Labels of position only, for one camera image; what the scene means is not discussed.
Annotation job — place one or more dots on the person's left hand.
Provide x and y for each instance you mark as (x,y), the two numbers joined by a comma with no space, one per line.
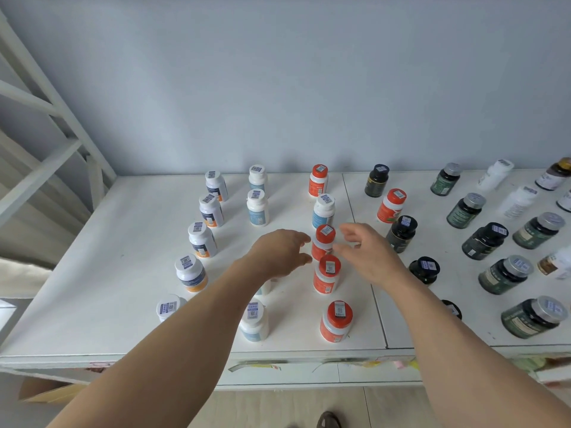
(276,254)

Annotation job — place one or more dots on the person's right hand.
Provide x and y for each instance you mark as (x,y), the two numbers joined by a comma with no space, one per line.
(372,256)

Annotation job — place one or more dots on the person's left thumb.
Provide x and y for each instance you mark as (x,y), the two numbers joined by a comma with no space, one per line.
(303,259)

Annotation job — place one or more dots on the person's right thumb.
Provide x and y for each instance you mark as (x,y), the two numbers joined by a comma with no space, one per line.
(344,249)

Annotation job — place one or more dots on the person's left forearm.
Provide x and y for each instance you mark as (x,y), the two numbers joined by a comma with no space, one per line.
(178,347)

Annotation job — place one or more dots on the person's right forearm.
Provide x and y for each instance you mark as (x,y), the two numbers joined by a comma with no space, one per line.
(459,352)

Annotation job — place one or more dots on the orange bottle red cap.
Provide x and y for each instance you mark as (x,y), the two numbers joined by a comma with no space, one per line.
(336,323)
(318,181)
(326,275)
(391,206)
(324,238)

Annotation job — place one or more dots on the white bottle light-blue label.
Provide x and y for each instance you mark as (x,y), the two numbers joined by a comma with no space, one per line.
(258,177)
(265,288)
(257,208)
(323,211)
(254,323)

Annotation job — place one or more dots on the black bottle black cap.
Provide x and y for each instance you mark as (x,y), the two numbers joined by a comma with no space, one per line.
(484,241)
(452,308)
(377,181)
(424,269)
(401,234)

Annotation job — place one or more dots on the white bottle orange-blue label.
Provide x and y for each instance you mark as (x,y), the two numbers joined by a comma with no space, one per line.
(216,187)
(202,240)
(191,274)
(211,212)
(168,307)

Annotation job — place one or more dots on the green bottle grey cap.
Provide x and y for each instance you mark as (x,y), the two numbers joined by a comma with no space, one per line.
(537,231)
(465,211)
(505,275)
(533,318)
(445,180)

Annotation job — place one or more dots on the person's dark shoe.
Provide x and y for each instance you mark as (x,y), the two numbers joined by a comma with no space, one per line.
(329,420)

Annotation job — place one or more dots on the plain white bottle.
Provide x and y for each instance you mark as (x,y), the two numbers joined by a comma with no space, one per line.
(565,201)
(517,202)
(495,175)

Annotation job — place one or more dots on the brown bottle white cap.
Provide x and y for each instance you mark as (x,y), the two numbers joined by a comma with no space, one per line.
(555,262)

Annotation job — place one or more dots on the white-label bottle gold cap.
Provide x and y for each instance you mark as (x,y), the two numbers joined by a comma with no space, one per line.
(553,174)

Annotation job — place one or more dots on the brown cardboard box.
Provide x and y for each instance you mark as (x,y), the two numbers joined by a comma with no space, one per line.
(47,390)

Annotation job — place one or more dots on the white stair frame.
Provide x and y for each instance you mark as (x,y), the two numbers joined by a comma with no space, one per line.
(49,129)

